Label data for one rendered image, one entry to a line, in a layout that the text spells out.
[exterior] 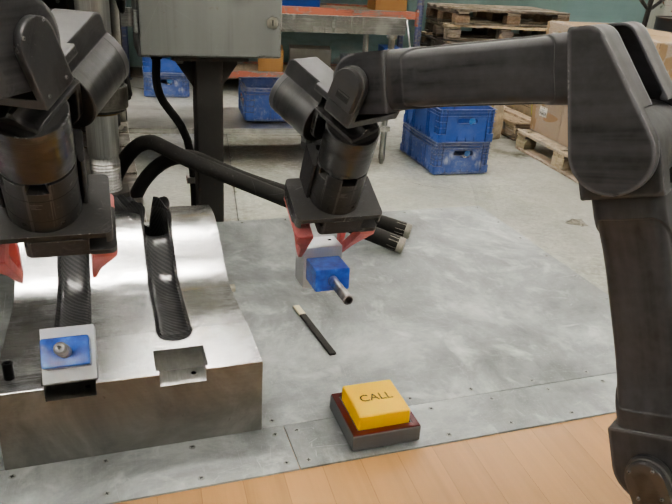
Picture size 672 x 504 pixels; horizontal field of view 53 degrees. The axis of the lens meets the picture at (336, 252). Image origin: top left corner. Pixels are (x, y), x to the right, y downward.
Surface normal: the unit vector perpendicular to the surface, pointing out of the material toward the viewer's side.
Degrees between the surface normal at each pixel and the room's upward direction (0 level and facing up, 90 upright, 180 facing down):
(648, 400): 77
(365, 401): 0
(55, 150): 113
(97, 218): 30
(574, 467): 0
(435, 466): 0
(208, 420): 90
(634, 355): 88
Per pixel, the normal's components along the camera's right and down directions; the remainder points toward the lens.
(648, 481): -0.66, 0.27
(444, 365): 0.06, -0.91
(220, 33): 0.31, 0.40
